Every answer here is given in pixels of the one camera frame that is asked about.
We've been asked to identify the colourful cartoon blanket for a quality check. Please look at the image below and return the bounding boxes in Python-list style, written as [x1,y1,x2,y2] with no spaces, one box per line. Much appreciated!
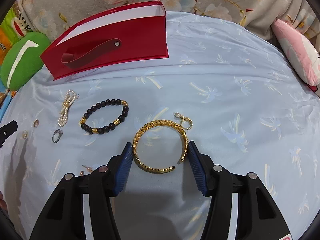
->
[1,2,33,119]

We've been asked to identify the red gift box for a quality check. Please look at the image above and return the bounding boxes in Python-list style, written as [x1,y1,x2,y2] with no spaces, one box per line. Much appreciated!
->
[41,1,169,80]

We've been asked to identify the small gold stud earring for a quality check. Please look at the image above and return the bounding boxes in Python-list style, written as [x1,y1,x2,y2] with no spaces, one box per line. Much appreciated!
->
[80,165,93,176]

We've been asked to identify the green plush pillow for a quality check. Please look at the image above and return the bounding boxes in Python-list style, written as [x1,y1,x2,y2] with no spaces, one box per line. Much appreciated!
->
[1,32,51,90]

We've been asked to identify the gold hoop pendant earring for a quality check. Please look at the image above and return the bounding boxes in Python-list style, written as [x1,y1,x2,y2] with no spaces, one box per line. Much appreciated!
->
[174,112,193,131]

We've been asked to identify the pink white plush pillow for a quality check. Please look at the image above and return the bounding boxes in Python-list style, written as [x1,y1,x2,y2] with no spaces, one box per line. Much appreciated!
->
[271,19,319,89]

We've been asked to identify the person's left hand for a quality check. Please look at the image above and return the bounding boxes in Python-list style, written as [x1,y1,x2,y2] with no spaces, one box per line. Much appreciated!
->
[0,192,8,212]

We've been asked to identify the gold chain bangle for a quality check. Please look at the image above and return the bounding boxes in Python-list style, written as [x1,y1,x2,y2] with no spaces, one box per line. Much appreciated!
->
[132,119,189,174]

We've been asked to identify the silver gemstone ring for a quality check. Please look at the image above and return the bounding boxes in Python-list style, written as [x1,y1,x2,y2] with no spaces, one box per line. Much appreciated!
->
[51,128,64,144]

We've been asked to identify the black bead gold bracelet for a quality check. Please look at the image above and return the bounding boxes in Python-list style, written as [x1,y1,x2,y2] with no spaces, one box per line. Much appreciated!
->
[79,99,130,136]

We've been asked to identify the light blue palm bedsheet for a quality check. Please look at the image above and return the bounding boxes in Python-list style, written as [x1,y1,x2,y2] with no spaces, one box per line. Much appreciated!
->
[0,10,320,240]

